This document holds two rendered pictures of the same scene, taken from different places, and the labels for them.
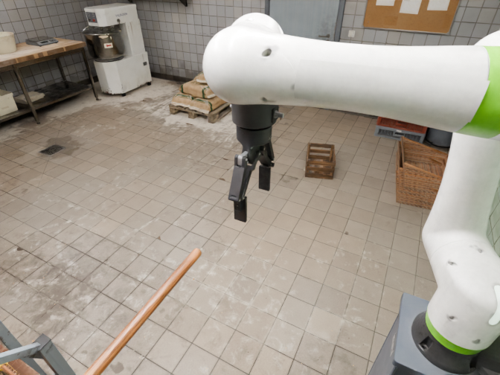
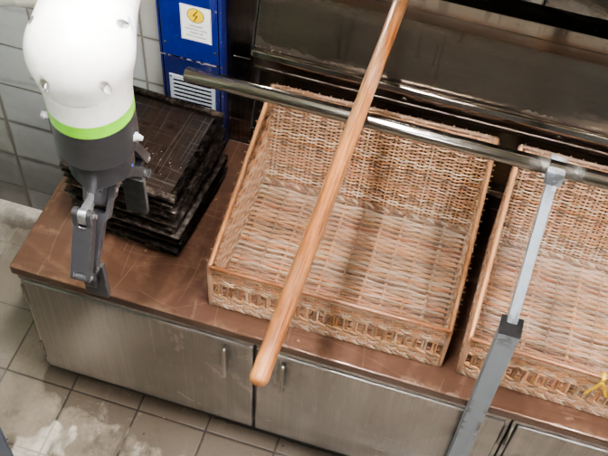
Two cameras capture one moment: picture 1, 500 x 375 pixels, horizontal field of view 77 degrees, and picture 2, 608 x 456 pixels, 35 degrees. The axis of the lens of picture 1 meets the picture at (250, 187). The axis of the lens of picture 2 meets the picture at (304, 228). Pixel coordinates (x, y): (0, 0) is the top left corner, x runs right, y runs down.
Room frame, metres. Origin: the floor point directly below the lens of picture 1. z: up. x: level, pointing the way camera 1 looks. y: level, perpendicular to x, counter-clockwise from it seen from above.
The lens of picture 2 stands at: (1.35, 0.05, 2.49)
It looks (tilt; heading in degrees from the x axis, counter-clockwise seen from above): 53 degrees down; 166
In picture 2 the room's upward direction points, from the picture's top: 5 degrees clockwise
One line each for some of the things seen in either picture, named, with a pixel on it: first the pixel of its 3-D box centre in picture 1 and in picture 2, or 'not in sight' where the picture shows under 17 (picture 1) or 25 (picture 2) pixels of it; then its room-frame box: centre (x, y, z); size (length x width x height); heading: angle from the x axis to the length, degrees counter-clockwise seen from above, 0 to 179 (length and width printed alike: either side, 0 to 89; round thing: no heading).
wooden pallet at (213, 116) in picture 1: (212, 100); not in sight; (4.89, 0.60, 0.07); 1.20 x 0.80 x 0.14; 153
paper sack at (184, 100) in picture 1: (190, 95); not in sight; (4.71, 0.90, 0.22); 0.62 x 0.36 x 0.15; 158
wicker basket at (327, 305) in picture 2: not in sight; (353, 220); (0.06, 0.49, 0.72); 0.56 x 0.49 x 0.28; 64
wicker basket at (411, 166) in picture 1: (424, 164); not in sight; (2.56, -1.69, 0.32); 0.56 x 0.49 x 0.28; 161
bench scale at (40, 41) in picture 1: (42, 41); not in sight; (5.01, 3.07, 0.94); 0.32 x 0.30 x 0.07; 63
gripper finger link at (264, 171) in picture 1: (264, 178); (95, 278); (0.66, -0.04, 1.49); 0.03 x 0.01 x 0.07; 64
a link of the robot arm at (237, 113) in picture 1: (256, 109); (91, 124); (0.60, -0.01, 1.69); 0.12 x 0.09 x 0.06; 64
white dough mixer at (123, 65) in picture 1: (115, 50); not in sight; (5.60, 2.26, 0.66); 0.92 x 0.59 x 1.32; 153
